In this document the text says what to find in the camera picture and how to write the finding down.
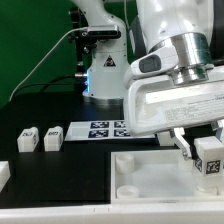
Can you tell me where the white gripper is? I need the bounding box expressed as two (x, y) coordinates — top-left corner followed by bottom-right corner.
(123, 75), (224, 160)

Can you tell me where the white square tabletop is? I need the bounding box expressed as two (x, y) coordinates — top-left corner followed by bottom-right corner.
(110, 150), (224, 204)

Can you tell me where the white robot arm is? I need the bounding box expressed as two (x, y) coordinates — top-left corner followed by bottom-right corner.
(72, 0), (224, 159)

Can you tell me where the white fiducial tag plate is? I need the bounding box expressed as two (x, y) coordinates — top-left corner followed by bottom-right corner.
(64, 119), (156, 142)

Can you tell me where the black cable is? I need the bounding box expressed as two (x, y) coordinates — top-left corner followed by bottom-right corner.
(15, 75), (88, 98)

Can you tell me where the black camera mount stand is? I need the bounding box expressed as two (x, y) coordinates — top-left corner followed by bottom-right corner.
(68, 7), (96, 87)

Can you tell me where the grey camera bar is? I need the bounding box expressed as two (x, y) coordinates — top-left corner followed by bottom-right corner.
(87, 25), (121, 39)

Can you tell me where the white cable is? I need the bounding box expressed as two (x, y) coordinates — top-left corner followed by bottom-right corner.
(8, 0), (133, 102)

